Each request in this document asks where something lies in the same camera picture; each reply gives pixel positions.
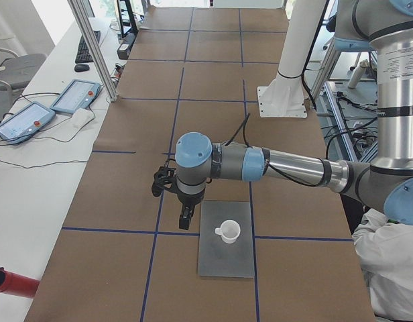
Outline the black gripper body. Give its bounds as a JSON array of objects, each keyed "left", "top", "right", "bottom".
[{"left": 178, "top": 194, "right": 202, "bottom": 208}]

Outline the white ceramic cup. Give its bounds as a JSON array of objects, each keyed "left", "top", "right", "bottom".
[{"left": 215, "top": 219, "right": 241, "bottom": 244}]

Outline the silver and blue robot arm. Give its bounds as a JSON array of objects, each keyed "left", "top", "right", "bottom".
[{"left": 170, "top": 1, "right": 413, "bottom": 229}]

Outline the brown paper table cover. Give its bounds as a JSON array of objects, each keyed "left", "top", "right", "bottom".
[{"left": 26, "top": 8, "right": 374, "bottom": 321}]

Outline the white folded cloth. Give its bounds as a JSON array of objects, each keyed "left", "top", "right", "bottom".
[{"left": 70, "top": 108, "right": 94, "bottom": 129}]

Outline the far blue teach pendant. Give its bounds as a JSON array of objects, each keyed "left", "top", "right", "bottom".
[{"left": 50, "top": 79, "right": 101, "bottom": 114}]

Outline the blue teach pendant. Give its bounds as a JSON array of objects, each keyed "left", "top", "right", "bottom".
[
  {"left": 0, "top": 101, "right": 56, "bottom": 144},
  {"left": 50, "top": 79, "right": 101, "bottom": 114}
]

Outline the black box device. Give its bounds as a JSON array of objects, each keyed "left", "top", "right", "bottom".
[{"left": 117, "top": 33, "right": 137, "bottom": 60}]

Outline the black computer mouse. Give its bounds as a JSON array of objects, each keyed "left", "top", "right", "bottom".
[{"left": 74, "top": 63, "right": 90, "bottom": 72}]

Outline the black keyboard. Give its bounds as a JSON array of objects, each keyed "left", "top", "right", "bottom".
[{"left": 74, "top": 36, "right": 93, "bottom": 64}]

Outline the near blue teach pendant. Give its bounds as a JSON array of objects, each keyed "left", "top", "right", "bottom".
[{"left": 0, "top": 101, "right": 56, "bottom": 144}]

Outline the aluminium equipment rack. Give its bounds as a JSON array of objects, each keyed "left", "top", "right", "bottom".
[{"left": 305, "top": 20, "right": 378, "bottom": 162}]

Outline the red cylinder tube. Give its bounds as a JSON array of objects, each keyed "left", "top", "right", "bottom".
[{"left": 0, "top": 268, "right": 40, "bottom": 299}]

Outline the person in white coat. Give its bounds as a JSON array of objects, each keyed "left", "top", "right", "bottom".
[{"left": 352, "top": 209, "right": 413, "bottom": 321}]

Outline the white bottle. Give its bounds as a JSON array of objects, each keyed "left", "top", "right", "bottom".
[{"left": 347, "top": 60, "right": 369, "bottom": 89}]

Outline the grey office chair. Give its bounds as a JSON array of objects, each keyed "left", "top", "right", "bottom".
[{"left": 0, "top": 34, "right": 47, "bottom": 106}]

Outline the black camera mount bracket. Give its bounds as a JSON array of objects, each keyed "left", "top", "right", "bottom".
[{"left": 151, "top": 160, "right": 177, "bottom": 197}]

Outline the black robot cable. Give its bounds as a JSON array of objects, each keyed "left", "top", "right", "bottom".
[{"left": 225, "top": 113, "right": 323, "bottom": 188}]

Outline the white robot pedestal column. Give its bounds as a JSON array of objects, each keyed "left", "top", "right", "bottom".
[{"left": 257, "top": 0, "right": 328, "bottom": 118}]

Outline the aluminium frame post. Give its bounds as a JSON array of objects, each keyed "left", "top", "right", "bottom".
[{"left": 68, "top": 0, "right": 117, "bottom": 102}]

